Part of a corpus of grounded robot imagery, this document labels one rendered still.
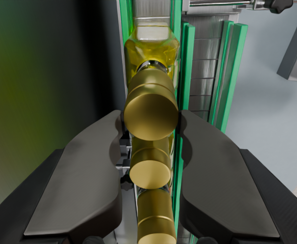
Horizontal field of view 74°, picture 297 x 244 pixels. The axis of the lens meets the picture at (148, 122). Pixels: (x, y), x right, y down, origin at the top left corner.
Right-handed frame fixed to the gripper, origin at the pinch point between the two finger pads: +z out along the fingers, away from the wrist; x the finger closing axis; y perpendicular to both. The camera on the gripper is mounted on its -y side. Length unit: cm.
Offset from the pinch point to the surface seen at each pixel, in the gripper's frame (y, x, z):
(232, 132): 30, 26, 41
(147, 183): 6.7, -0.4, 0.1
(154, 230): 9.9, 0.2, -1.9
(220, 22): -2.6, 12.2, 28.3
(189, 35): -1.8, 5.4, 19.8
